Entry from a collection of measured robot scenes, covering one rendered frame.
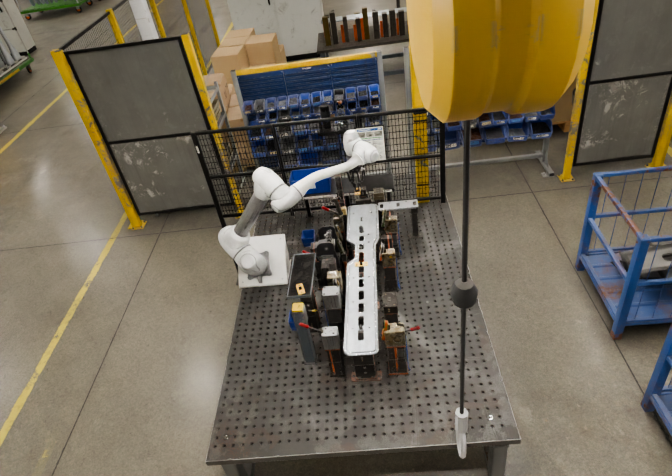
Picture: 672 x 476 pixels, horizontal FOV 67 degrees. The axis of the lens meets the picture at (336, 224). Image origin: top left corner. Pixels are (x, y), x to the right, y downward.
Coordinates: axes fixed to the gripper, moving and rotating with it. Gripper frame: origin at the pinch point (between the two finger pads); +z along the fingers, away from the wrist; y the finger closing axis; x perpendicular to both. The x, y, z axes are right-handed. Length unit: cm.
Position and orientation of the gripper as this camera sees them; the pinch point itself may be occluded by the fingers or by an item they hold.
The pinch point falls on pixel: (357, 186)
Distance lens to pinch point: 347.9
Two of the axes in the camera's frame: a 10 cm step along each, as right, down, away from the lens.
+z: 1.3, 7.9, 5.9
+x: 0.4, -6.0, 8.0
